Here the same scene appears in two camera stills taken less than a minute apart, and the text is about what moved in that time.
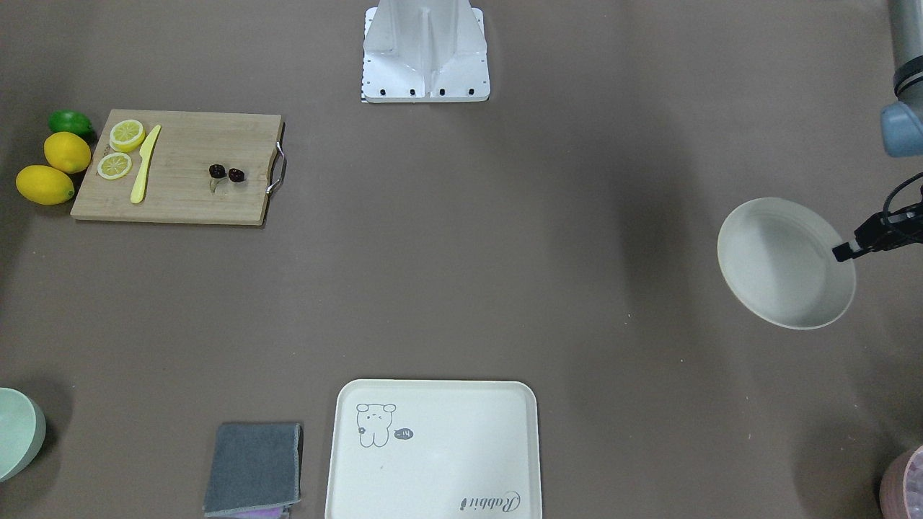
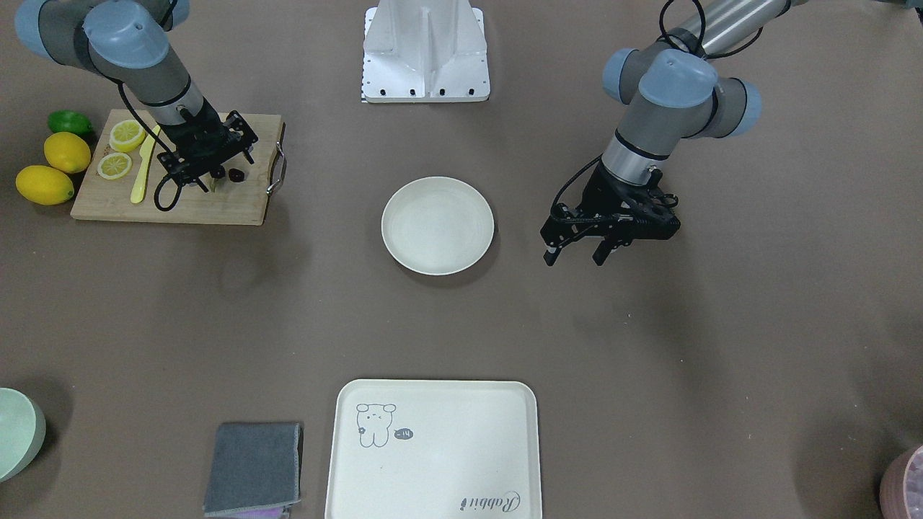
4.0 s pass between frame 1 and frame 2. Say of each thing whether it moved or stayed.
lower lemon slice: stayed
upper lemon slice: stayed
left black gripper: moved
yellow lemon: stayed
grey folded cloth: stayed
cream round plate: moved
